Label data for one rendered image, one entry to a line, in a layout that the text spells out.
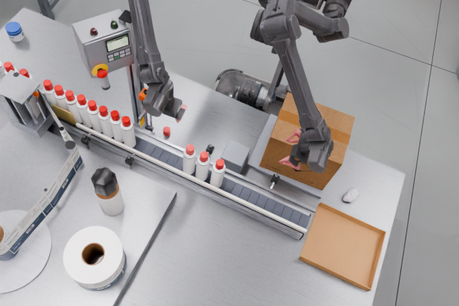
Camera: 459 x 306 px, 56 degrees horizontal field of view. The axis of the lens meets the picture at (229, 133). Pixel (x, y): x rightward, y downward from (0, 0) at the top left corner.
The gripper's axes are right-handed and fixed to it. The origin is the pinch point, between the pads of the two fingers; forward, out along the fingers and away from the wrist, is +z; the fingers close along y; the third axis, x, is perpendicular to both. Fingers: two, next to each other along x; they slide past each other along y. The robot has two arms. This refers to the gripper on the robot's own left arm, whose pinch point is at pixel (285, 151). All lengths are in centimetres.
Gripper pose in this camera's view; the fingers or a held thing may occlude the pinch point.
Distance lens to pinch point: 164.2
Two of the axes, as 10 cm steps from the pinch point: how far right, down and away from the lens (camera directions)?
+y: -3.2, 8.1, -4.8
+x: 6.6, 5.6, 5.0
